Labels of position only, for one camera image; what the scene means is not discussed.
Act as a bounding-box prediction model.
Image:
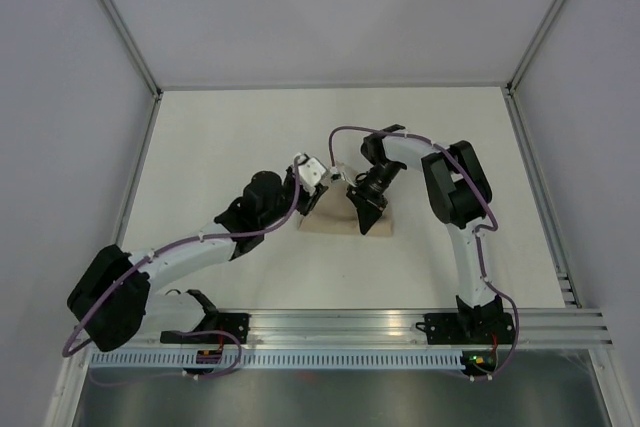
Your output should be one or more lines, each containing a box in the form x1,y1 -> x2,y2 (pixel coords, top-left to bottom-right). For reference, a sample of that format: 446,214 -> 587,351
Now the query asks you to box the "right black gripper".
346,159 -> 403,234

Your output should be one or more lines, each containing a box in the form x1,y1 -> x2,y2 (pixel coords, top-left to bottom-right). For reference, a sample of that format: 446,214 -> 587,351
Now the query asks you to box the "beige cloth napkin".
296,180 -> 361,236

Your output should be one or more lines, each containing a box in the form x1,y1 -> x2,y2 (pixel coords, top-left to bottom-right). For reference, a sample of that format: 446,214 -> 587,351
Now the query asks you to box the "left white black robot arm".
62,155 -> 328,357

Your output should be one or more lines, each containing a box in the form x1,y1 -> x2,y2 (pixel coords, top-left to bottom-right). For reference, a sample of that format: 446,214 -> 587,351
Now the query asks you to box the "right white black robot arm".
347,125 -> 519,346

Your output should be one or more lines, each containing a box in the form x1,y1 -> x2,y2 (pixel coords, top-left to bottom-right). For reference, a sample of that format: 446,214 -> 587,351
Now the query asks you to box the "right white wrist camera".
329,162 -> 357,185

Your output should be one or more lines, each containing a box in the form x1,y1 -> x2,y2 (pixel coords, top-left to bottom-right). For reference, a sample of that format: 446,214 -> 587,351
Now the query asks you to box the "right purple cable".
327,125 -> 519,383

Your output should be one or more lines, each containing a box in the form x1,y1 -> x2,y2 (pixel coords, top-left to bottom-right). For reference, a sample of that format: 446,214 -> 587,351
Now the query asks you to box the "purple cable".
60,155 -> 303,388
327,125 -> 519,383

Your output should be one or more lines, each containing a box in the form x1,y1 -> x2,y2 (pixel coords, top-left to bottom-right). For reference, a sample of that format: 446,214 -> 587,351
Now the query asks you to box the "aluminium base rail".
119,307 -> 612,349

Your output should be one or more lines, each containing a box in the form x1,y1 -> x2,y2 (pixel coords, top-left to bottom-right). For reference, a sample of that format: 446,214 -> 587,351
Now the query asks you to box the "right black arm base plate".
414,313 -> 516,346

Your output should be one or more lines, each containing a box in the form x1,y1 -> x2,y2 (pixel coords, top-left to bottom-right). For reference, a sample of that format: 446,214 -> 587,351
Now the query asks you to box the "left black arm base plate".
160,312 -> 251,345

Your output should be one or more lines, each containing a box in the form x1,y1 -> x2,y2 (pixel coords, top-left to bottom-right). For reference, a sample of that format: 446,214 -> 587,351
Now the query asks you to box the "white slotted cable duct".
89,348 -> 463,371

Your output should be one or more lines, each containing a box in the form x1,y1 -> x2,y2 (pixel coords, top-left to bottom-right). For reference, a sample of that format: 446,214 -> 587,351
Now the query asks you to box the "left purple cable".
60,155 -> 303,388

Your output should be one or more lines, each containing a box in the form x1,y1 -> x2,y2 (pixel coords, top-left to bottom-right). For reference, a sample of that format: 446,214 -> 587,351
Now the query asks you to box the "left aluminium frame post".
97,0 -> 163,99

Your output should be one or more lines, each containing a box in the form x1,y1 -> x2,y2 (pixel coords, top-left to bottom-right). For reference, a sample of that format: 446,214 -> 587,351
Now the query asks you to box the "aluminium frame post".
503,0 -> 569,96
97,0 -> 163,99

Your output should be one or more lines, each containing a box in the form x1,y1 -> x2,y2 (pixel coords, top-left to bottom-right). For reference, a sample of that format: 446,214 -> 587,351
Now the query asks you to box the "right aluminium frame post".
503,0 -> 569,96

